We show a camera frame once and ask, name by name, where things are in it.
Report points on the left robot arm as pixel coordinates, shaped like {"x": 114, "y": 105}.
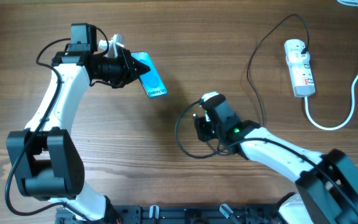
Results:
{"x": 45, "y": 162}

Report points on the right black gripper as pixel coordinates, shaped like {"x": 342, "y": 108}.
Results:
{"x": 201, "y": 128}

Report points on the cyan screen smartphone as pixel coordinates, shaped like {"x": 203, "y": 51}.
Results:
{"x": 151, "y": 81}

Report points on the white USB charger plug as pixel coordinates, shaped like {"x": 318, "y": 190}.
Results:
{"x": 296, "y": 57}

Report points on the white power strip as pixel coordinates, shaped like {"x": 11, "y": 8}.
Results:
{"x": 301, "y": 76}

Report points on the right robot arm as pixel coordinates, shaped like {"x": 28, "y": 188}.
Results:
{"x": 327, "y": 184}

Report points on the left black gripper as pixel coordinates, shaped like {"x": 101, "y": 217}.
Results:
{"x": 125, "y": 68}

